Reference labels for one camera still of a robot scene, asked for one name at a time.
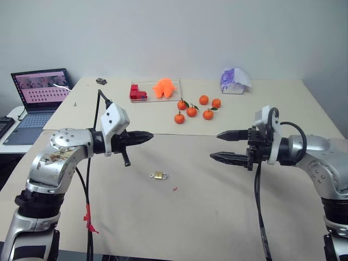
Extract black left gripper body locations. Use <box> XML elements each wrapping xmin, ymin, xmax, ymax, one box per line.
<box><xmin>110</xmin><ymin>130</ymin><xmax>132</xmax><ymax>167</ymax></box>

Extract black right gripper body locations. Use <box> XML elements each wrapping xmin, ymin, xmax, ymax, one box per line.
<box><xmin>245</xmin><ymin>125</ymin><xmax>273</xmax><ymax>172</ymax></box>

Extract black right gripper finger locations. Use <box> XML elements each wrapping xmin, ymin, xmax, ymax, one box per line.
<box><xmin>216</xmin><ymin>129</ymin><xmax>250</xmax><ymax>142</ymax></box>
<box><xmin>209</xmin><ymin>151</ymin><xmax>249</xmax><ymax>167</ymax></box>

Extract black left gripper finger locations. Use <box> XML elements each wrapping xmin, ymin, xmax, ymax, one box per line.
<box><xmin>127</xmin><ymin>130</ymin><xmax>155</xmax><ymax>140</ymax></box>
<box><xmin>128</xmin><ymin>135</ymin><xmax>155</xmax><ymax>147</ymax></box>

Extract orange mandarin with leaf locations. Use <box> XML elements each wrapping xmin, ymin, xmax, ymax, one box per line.
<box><xmin>202</xmin><ymin>107</ymin><xmax>219</xmax><ymax>121</ymax></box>
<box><xmin>177</xmin><ymin>97</ymin><xmax>190</xmax><ymax>111</ymax></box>
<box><xmin>186</xmin><ymin>103</ymin><xmax>200</xmax><ymax>118</ymax></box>

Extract small brass padlock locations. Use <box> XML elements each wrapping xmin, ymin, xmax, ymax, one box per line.
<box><xmin>149</xmin><ymin>170</ymin><xmax>170</xmax><ymax>181</ymax></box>

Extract red toy blocks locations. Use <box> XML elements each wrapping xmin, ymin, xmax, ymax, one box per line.
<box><xmin>129</xmin><ymin>84</ymin><xmax>149</xmax><ymax>101</ymax></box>

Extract beige table cover sheet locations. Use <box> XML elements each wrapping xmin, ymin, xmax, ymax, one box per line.
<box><xmin>42</xmin><ymin>78</ymin><xmax>345</xmax><ymax>140</ymax></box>
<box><xmin>0</xmin><ymin>129</ymin><xmax>330</xmax><ymax>260</ymax></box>

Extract orange plush toy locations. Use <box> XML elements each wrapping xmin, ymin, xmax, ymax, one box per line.
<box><xmin>152</xmin><ymin>77</ymin><xmax>178</xmax><ymax>100</ymax></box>

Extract purple white tissue box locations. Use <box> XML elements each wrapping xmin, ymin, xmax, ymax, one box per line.
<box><xmin>219</xmin><ymin>67</ymin><xmax>252</xmax><ymax>95</ymax></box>

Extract clear acrylic tray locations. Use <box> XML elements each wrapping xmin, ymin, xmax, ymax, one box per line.
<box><xmin>130</xmin><ymin>79</ymin><xmax>183</xmax><ymax>103</ymax></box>

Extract grey open laptop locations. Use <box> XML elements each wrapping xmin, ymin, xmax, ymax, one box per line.
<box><xmin>2</xmin><ymin>67</ymin><xmax>74</xmax><ymax>146</ymax></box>

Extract white side desk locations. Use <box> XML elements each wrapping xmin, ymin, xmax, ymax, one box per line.
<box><xmin>0</xmin><ymin>105</ymin><xmax>42</xmax><ymax>154</ymax></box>

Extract black flat device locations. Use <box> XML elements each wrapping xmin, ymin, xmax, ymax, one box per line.
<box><xmin>0</xmin><ymin>116</ymin><xmax>15</xmax><ymax>140</ymax></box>

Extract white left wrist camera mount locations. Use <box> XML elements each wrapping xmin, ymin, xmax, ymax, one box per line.
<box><xmin>100</xmin><ymin>102</ymin><xmax>131</xmax><ymax>157</ymax></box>

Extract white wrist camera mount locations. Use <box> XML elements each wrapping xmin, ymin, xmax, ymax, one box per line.
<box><xmin>254</xmin><ymin>105</ymin><xmax>284</xmax><ymax>166</ymax></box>
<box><xmin>100</xmin><ymin>102</ymin><xmax>131</xmax><ymax>157</ymax></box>

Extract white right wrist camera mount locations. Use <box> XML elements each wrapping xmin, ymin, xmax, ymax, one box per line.
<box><xmin>254</xmin><ymin>105</ymin><xmax>284</xmax><ymax>166</ymax></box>

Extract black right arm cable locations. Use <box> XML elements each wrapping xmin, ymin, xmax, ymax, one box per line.
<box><xmin>253</xmin><ymin>107</ymin><xmax>308</xmax><ymax>261</ymax></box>

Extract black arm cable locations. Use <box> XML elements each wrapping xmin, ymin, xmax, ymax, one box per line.
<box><xmin>74</xmin><ymin>89</ymin><xmax>114</xmax><ymax>261</ymax></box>
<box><xmin>253</xmin><ymin>107</ymin><xmax>308</xmax><ymax>261</ymax></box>

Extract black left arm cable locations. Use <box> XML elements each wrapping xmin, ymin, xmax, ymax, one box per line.
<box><xmin>74</xmin><ymin>89</ymin><xmax>114</xmax><ymax>261</ymax></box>

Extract red tape on cable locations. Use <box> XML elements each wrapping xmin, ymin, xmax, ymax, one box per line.
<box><xmin>82</xmin><ymin>203</ymin><xmax>100</xmax><ymax>235</ymax></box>

